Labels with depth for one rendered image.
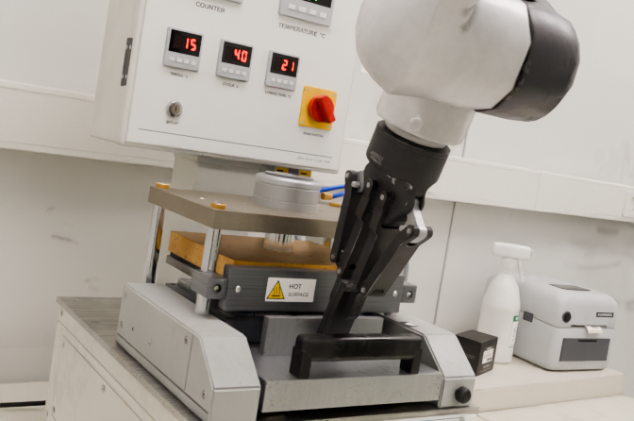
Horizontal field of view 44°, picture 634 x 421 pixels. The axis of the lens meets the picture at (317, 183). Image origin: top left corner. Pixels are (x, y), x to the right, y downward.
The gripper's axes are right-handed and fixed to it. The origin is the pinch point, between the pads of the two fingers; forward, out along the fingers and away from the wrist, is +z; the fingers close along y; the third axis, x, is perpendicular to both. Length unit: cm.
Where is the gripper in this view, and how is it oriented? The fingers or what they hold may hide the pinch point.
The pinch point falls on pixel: (342, 311)
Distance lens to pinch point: 82.0
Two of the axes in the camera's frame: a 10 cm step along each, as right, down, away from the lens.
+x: 8.2, 1.0, 5.6
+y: 4.6, 4.6, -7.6
